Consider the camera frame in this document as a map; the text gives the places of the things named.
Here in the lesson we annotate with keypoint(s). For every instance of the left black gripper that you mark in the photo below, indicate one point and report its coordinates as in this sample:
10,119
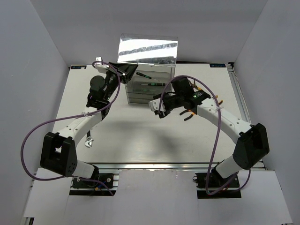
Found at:
126,70

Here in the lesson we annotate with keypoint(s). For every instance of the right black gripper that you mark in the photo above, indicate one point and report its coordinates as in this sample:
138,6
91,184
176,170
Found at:
165,113

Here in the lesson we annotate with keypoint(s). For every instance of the green black screwdriver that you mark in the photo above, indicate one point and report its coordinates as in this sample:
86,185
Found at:
142,90
153,84
146,76

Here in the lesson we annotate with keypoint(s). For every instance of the clear hinged cabinet lid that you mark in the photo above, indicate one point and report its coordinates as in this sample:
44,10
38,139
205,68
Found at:
148,49

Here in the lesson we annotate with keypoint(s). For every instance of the clear plastic drawer cabinet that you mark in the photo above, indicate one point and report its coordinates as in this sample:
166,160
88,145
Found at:
163,73

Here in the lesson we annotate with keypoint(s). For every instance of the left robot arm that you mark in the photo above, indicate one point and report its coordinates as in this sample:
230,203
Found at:
59,149

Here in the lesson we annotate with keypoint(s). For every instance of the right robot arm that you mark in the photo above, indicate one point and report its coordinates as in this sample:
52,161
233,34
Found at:
208,107

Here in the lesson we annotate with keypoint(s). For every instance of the left blue label sticker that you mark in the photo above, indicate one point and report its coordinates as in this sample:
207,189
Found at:
78,67

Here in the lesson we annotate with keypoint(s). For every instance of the blue label sticker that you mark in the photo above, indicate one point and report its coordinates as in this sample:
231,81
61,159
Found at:
78,67
217,65

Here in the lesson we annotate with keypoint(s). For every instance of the right blue label sticker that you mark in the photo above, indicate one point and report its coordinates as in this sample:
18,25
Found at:
217,65

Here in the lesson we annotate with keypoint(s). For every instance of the silver adjustable wrench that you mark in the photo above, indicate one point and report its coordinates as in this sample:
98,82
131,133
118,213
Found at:
89,140

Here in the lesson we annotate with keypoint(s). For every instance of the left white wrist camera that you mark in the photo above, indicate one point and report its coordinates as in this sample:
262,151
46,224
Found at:
99,65

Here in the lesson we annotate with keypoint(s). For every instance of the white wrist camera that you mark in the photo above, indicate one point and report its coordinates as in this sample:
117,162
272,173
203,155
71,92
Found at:
99,65
155,105

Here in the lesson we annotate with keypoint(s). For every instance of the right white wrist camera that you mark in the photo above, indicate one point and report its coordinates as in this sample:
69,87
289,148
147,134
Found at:
155,105

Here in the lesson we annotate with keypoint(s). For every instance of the right aluminium rail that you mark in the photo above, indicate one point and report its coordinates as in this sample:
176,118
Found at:
239,93

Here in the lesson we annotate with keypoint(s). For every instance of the aluminium rail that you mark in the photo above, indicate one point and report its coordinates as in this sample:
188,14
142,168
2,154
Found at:
119,166
239,93

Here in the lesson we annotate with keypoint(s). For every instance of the front aluminium rail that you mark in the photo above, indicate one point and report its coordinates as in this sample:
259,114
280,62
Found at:
119,166

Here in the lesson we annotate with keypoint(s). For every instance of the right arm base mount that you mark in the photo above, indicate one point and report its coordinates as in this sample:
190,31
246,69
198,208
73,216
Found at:
227,192

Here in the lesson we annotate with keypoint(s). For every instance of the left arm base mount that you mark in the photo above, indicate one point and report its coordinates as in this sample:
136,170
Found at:
107,187

